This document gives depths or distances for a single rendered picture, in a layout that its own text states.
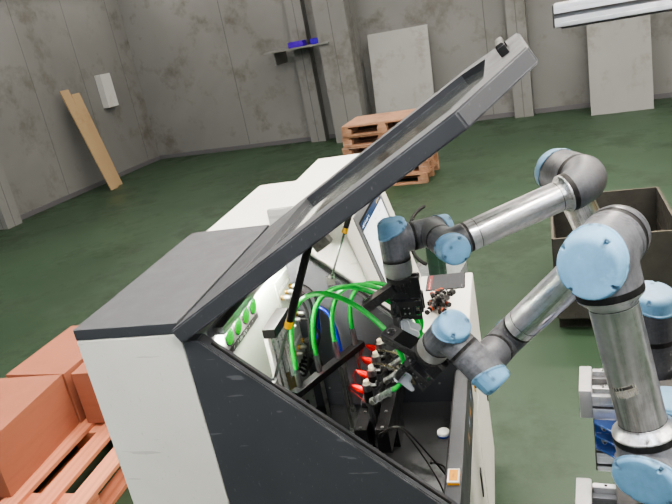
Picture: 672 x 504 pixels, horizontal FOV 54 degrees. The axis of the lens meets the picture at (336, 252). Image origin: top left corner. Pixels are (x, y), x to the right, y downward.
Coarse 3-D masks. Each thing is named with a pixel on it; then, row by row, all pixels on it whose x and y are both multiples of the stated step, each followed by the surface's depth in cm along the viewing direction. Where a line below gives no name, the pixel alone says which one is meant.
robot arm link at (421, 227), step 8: (432, 216) 169; (440, 216) 168; (448, 216) 168; (416, 224) 166; (424, 224) 166; (432, 224) 163; (440, 224) 162; (448, 224) 166; (416, 232) 165; (424, 232) 164; (416, 240) 166; (424, 240) 163; (416, 248) 167
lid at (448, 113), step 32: (480, 64) 170; (512, 64) 124; (448, 96) 173; (480, 96) 121; (416, 128) 162; (448, 128) 120; (352, 160) 198; (384, 160) 133; (416, 160) 123; (320, 192) 200; (352, 192) 129; (288, 224) 181; (320, 224) 132; (256, 256) 158; (288, 256) 136; (224, 288) 145; (192, 320) 147
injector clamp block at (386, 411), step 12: (396, 396) 202; (384, 408) 196; (396, 408) 200; (360, 420) 192; (384, 420) 190; (396, 420) 198; (360, 432) 188; (372, 432) 194; (396, 432) 200; (372, 444) 192; (384, 444) 188; (396, 444) 201
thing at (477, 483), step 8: (472, 448) 202; (472, 456) 198; (472, 464) 196; (480, 464) 224; (472, 472) 194; (480, 472) 218; (472, 480) 191; (480, 480) 218; (472, 488) 189; (480, 488) 215; (472, 496) 187; (480, 496) 212
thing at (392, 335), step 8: (392, 328) 160; (384, 336) 159; (392, 336) 158; (400, 336) 158; (408, 336) 157; (392, 344) 158; (400, 344) 156; (408, 344) 155; (416, 344) 155; (408, 352) 155
